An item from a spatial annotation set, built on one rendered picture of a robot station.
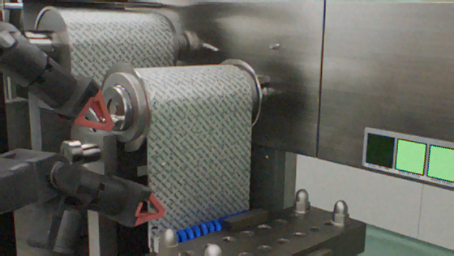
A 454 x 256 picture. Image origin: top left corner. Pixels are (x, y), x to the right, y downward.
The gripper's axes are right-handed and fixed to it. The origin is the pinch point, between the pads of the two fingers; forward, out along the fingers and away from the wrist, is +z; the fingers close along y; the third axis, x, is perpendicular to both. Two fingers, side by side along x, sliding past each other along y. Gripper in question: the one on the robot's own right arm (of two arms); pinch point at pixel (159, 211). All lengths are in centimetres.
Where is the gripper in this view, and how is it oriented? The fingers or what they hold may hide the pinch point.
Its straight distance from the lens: 97.4
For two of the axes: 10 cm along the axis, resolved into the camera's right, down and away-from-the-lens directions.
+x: 3.4, -9.3, 1.0
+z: 5.9, 3.0, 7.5
